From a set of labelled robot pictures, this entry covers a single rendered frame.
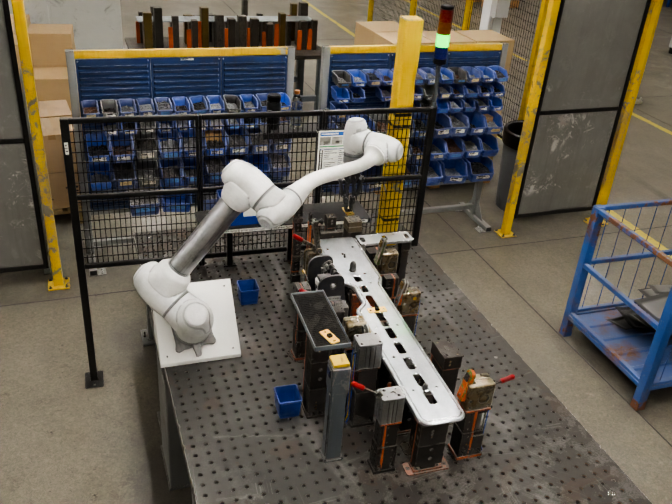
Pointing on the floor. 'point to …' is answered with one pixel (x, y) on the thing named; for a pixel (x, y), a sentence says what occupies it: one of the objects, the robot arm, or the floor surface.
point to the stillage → (625, 311)
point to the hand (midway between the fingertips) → (348, 203)
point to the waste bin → (508, 160)
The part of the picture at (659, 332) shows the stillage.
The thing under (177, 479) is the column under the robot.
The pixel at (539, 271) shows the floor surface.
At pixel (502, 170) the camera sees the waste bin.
